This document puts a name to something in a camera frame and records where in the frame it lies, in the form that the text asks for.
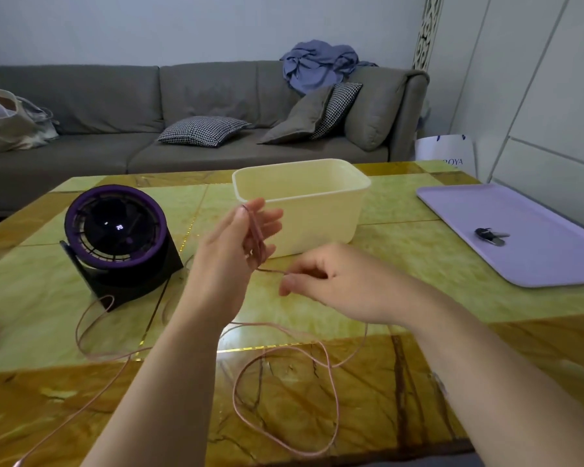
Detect crumpled blue garment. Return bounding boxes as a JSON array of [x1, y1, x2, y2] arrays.
[[280, 40, 378, 96]]

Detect plain grey cushion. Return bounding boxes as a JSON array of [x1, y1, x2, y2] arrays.
[[257, 85, 336, 145]]

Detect person's left hand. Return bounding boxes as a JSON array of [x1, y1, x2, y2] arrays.
[[187, 198, 284, 327]]

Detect white lattice panel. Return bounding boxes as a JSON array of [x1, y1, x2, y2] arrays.
[[413, 0, 446, 71]]

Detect person's right hand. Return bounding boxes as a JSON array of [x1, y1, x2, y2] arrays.
[[278, 244, 420, 332]]

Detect grey fabric sofa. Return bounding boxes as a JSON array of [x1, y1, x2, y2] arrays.
[[0, 64, 430, 218]]

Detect cream plastic container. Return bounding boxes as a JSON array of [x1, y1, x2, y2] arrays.
[[232, 159, 372, 258]]

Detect thin pink cable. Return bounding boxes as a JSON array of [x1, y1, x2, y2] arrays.
[[12, 204, 369, 467]]

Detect purple and black desk fan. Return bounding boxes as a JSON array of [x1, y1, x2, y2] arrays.
[[60, 185, 185, 312]]

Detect person's left forearm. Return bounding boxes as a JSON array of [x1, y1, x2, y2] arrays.
[[80, 306, 235, 467]]

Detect white paper shopping bag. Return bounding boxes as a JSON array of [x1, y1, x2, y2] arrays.
[[415, 134, 477, 178]]

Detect beige canvas tote bag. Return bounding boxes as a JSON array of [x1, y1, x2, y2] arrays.
[[0, 88, 59, 154]]

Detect lilac plastic tray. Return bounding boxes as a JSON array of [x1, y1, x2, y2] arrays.
[[416, 184, 584, 288]]

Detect person's right forearm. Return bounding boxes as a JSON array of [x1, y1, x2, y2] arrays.
[[403, 294, 584, 467]]

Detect white cabinet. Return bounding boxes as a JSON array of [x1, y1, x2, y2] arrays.
[[487, 0, 584, 236]]

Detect houndstooth cushion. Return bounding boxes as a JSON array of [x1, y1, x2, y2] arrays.
[[157, 116, 252, 148], [311, 82, 364, 140]]

